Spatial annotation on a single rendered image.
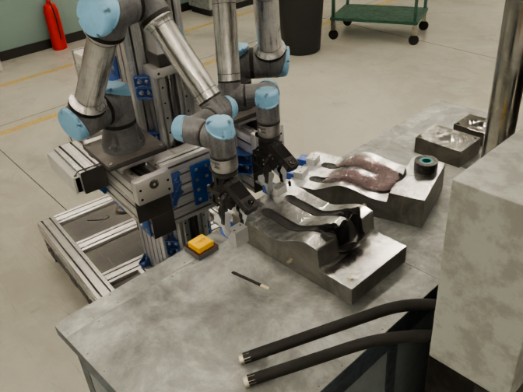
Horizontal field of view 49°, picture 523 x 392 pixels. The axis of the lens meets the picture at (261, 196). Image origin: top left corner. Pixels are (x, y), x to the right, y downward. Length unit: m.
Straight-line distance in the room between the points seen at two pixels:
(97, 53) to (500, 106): 1.06
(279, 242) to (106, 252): 1.41
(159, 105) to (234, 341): 0.97
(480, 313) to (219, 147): 0.81
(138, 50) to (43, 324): 1.48
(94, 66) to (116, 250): 1.43
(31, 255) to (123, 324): 1.87
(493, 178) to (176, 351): 0.97
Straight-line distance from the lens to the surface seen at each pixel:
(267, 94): 1.81
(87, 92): 1.82
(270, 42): 2.10
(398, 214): 1.98
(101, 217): 3.28
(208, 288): 1.76
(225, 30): 1.91
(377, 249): 1.78
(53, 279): 3.29
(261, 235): 1.82
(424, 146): 2.39
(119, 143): 2.02
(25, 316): 3.13
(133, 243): 3.02
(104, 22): 1.61
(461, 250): 1.00
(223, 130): 1.53
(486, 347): 1.10
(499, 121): 1.29
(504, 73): 1.25
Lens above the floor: 1.95
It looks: 33 degrees down
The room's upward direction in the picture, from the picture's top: 4 degrees counter-clockwise
